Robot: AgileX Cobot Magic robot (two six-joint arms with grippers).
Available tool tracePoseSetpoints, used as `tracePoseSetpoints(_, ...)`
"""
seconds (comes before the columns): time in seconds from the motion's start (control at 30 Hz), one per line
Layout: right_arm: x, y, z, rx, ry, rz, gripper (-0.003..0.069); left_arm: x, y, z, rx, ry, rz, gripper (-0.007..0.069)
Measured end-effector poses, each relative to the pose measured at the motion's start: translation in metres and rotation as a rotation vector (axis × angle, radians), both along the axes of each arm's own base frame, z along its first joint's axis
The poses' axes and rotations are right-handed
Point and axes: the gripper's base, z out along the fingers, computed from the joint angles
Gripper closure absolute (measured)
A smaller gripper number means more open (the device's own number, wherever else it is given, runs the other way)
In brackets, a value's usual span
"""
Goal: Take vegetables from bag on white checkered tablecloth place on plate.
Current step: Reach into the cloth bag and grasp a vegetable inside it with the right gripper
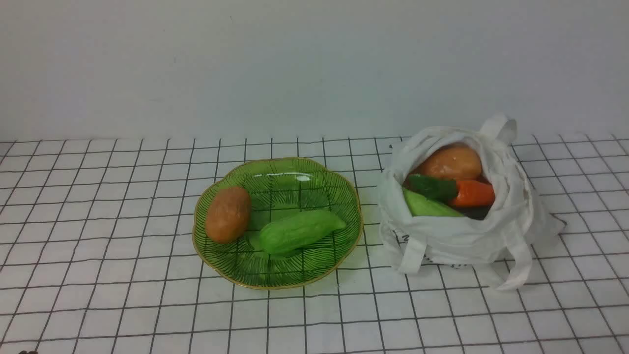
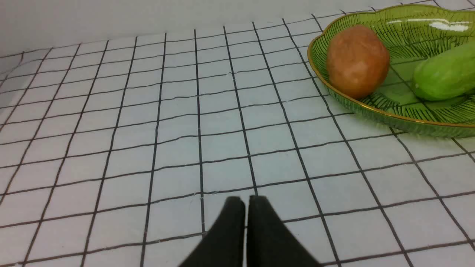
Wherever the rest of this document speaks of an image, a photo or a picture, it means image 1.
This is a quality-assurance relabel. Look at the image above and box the brown potato on plate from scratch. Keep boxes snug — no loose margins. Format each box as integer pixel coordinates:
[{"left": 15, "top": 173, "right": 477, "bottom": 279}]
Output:
[{"left": 205, "top": 185, "right": 252, "bottom": 244}]

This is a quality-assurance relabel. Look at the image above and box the green gourd in bag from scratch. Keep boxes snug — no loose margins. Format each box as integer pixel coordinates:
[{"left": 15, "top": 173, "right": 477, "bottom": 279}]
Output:
[{"left": 402, "top": 188, "right": 464, "bottom": 217}]

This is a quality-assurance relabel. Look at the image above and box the white cloth bag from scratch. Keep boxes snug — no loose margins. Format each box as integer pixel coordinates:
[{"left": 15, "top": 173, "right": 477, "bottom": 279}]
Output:
[{"left": 378, "top": 114, "right": 565, "bottom": 291}]

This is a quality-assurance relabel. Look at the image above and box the large potato in bag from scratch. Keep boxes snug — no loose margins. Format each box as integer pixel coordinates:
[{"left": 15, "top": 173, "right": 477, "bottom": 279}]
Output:
[{"left": 412, "top": 144, "right": 483, "bottom": 180}]

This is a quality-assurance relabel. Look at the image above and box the green gourd on plate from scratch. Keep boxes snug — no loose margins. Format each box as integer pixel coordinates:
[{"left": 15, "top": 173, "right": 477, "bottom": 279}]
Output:
[{"left": 259, "top": 210, "right": 346, "bottom": 255}]

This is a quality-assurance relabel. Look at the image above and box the green glass leaf plate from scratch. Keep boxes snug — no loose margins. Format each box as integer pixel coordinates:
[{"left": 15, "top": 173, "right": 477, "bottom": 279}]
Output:
[{"left": 192, "top": 157, "right": 363, "bottom": 290}]

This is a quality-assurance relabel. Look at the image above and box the orange carrot with green leaves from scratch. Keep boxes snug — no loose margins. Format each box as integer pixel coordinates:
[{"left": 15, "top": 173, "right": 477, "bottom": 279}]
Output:
[{"left": 406, "top": 174, "right": 496, "bottom": 207}]

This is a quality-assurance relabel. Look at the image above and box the dark red vegetable in bag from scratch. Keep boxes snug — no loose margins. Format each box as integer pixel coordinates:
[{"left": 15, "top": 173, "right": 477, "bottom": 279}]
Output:
[{"left": 452, "top": 179, "right": 496, "bottom": 220}]

